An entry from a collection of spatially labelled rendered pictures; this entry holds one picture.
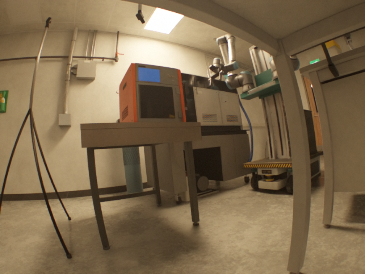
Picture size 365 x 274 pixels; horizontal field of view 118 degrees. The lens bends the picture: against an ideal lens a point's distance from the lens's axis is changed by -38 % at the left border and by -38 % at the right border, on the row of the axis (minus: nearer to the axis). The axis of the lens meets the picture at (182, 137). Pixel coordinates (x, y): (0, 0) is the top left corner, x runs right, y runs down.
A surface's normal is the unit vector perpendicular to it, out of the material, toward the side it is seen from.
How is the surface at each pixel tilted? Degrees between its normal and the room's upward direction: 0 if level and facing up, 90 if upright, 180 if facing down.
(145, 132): 90
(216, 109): 90
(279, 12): 180
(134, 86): 90
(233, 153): 90
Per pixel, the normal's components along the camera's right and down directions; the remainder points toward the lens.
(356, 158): -0.85, 0.04
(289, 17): 0.10, 0.99
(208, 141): 0.51, -0.13
